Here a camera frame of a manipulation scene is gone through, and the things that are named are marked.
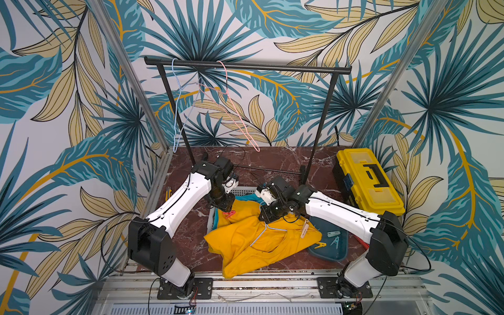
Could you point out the dark teal plastic tray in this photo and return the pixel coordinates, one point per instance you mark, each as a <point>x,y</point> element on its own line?
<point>329,253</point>

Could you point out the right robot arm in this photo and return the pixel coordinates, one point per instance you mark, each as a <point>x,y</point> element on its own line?
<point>383,233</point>

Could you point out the yellow clothespin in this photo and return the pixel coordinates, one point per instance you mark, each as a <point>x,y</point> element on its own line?
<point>319,245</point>

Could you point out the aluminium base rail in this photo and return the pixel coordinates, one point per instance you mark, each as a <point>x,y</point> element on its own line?
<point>264,292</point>

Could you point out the beige pink clothespin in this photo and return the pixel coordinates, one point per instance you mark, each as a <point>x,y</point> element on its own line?
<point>305,228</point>

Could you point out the yellow utility knife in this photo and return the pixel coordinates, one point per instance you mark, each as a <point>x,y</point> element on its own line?
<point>168,193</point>

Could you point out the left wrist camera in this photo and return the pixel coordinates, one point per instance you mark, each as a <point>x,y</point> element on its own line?
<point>230,183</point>

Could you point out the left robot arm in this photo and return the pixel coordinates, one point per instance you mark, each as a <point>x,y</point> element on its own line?
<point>150,240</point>

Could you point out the yellow t-shirt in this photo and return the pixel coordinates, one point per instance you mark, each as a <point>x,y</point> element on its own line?
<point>247,244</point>

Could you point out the pink red clothespin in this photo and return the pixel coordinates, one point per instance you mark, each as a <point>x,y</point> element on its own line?
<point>229,214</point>

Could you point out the black clothes rack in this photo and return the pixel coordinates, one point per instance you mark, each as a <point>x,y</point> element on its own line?
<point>334,72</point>

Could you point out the left aluminium frame post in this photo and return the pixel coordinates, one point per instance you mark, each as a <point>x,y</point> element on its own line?
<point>107,26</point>

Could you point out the pink wire hanger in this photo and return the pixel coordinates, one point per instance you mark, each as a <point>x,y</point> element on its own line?
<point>224,96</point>

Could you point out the right aluminium frame post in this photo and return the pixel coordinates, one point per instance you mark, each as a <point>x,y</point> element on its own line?
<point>410,51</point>

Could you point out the mint white clothespin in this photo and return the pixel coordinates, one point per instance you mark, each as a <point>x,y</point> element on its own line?
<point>332,234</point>

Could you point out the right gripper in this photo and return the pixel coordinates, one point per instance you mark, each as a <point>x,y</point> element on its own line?
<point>270,212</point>

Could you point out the yellow black toolbox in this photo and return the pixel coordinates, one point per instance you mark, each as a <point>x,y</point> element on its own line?
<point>364,184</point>

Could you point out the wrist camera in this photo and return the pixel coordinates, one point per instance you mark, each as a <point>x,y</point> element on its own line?
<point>268,193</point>
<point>230,183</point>

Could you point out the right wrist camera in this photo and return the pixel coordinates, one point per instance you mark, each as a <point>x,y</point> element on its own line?
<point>268,193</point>

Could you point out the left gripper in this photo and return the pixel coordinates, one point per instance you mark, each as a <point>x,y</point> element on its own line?
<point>228,204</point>

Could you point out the aluminium frame post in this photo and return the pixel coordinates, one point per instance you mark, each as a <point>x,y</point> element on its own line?
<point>410,51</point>
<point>107,26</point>

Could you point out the light blue wire hanger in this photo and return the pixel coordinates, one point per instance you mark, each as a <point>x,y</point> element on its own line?
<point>178,134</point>

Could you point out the grey perforated plastic basket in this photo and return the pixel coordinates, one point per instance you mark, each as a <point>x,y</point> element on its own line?
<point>239,191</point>

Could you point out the turquoise printed t-shirt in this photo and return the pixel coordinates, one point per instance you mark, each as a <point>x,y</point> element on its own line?
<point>249,197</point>

